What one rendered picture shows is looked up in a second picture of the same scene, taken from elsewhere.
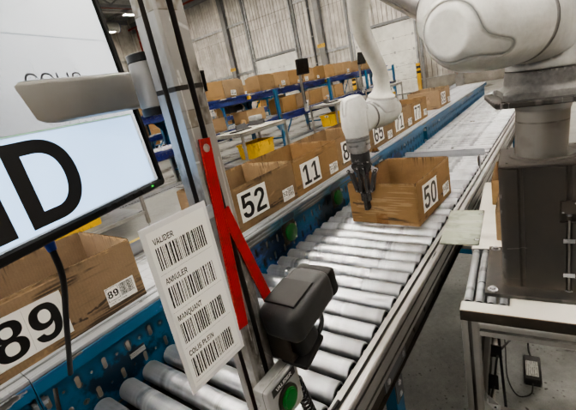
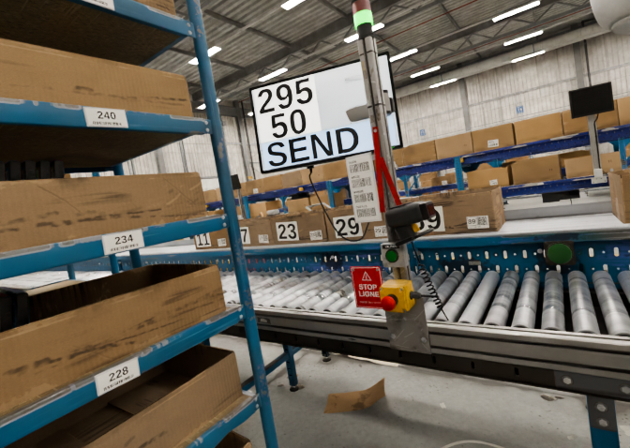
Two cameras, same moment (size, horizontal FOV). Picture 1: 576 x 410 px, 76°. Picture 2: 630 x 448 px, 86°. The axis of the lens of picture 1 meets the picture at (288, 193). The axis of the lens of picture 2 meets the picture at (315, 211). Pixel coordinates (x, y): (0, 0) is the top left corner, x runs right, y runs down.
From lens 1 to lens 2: 90 cm
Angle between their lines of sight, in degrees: 86
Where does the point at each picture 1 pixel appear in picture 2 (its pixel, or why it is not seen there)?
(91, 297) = (457, 217)
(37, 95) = (351, 112)
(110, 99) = not seen: hidden behind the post
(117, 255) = (480, 199)
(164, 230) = (352, 159)
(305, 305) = (394, 211)
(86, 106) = (365, 114)
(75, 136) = (361, 126)
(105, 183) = (368, 143)
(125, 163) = not seen: hidden behind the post
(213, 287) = (369, 187)
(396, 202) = not seen: outside the picture
